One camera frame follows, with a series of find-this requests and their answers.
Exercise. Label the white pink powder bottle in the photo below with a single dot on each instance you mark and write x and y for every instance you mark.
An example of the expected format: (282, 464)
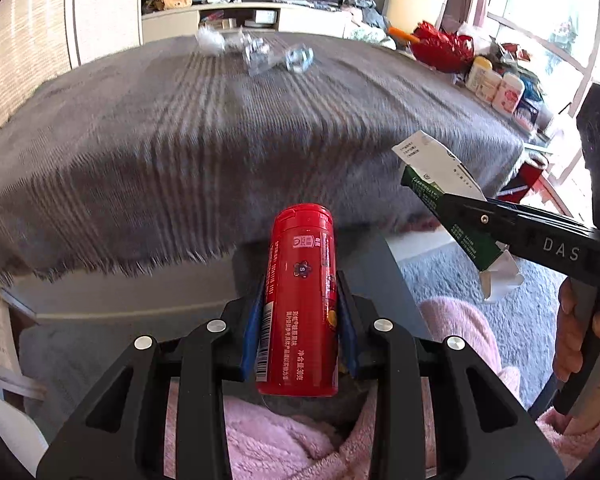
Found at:
(509, 93)

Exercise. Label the beige grey TV cabinet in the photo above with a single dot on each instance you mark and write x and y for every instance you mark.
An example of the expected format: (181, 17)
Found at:
(258, 16)

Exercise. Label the white cream bottle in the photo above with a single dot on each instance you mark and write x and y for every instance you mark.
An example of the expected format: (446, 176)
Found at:
(488, 86)

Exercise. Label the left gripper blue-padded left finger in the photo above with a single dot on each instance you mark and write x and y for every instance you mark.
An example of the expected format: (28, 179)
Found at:
(118, 431)

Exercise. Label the red cylindrical snack can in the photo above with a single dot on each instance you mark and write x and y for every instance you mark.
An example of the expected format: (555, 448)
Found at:
(298, 347)

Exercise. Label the crumpled white plastic wrapper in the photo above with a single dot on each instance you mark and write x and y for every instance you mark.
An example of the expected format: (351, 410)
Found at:
(210, 42)

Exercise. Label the bamboo folding screen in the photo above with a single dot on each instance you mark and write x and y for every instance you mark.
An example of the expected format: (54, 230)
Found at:
(33, 49)

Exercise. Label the brown plaid table cloth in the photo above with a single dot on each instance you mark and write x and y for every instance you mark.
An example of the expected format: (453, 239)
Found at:
(160, 154)

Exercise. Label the yellow cap lotion bottle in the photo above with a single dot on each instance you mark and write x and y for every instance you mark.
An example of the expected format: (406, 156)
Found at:
(479, 68)

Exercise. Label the red plastic toy basket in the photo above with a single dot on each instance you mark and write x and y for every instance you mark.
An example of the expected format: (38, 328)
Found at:
(446, 53)

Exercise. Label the person right hand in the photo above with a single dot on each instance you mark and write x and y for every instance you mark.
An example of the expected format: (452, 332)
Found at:
(568, 357)

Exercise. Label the white green long wrapper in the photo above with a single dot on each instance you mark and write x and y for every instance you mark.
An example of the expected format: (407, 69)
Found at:
(443, 184)

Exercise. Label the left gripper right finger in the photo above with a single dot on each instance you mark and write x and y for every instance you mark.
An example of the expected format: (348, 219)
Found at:
(480, 429)

